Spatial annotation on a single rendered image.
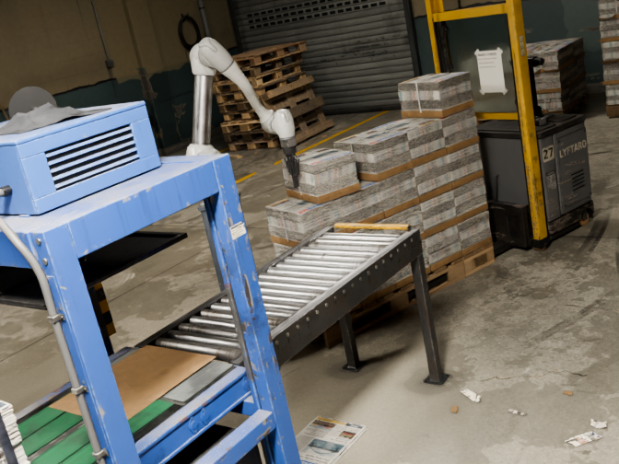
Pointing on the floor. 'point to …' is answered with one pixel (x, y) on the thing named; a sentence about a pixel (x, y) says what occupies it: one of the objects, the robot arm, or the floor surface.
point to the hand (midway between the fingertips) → (296, 180)
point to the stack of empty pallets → (247, 124)
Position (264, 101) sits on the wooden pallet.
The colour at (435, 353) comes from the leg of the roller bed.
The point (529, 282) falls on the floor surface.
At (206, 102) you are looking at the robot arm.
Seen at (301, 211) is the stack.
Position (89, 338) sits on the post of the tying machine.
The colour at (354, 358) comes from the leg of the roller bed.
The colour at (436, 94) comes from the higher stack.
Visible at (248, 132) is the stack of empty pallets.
